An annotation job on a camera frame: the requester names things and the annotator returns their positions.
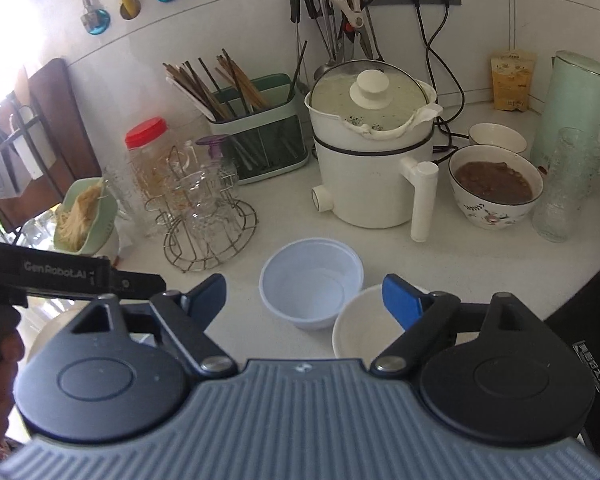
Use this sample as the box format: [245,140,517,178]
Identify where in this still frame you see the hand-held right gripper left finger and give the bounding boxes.
[70,274,233,376]

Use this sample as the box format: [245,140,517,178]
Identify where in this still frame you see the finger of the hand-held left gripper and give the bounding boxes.
[109,270,167,297]

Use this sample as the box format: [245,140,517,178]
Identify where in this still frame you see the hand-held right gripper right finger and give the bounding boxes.
[370,274,533,376]

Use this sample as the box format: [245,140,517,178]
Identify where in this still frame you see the white plastic bowl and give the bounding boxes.
[259,239,365,331]
[262,246,357,322]

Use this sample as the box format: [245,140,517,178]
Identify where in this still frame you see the cream ceramic bowl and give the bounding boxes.
[332,284,431,361]

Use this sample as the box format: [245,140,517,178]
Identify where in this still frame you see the white pink flower plate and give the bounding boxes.
[26,305,98,361]

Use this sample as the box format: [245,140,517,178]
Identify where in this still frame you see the clear drinking glass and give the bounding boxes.
[21,211,57,250]

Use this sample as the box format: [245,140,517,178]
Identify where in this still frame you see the white ceramic bowl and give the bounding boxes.
[99,230,123,263]

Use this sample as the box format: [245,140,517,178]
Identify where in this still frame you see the dry noodles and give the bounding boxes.
[55,183,105,251]

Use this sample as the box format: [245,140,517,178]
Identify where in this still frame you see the green bowl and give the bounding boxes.
[54,177,119,254]

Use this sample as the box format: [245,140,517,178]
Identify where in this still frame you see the cluster of clear glass cups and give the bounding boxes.
[147,140,241,241]

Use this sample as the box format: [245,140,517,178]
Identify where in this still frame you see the clear jar red lid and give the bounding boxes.
[124,117,182,213]

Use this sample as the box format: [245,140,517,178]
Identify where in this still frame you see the white electric pot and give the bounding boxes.
[305,60,439,244]

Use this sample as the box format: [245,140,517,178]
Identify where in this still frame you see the floral bowl with brown food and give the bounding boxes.
[448,145,544,231]

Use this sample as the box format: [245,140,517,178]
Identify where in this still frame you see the dark wooden cutting board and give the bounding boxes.
[0,57,101,231]

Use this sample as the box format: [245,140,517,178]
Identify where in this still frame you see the black dish rack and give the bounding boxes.
[0,95,56,241]

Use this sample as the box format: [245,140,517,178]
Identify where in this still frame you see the purple stem glass cup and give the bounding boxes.
[195,135,231,161]

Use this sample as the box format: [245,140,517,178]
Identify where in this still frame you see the green chopstick holder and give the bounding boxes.
[207,74,309,186]

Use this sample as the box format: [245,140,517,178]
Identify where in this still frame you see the small white bowl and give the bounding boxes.
[468,122,528,156]

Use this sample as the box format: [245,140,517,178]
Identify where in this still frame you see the black appliance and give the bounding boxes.
[545,255,600,441]

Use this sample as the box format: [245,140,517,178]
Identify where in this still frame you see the clear textured glass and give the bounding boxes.
[532,127,600,243]

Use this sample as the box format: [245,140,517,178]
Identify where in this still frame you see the bundle of chopsticks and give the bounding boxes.
[162,49,271,121]

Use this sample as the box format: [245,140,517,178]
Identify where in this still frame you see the yellow packet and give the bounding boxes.
[490,50,537,112]

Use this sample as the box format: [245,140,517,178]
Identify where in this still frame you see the green electric kettle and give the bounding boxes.
[530,50,600,177]

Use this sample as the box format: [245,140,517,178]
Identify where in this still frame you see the row of hanging utensils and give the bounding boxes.
[287,0,381,68]

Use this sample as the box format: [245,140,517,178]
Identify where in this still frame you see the wire cup rack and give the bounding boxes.
[145,145,258,273]

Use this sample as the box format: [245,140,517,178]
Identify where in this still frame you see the black power plug cable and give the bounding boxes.
[425,0,468,131]
[407,0,468,153]

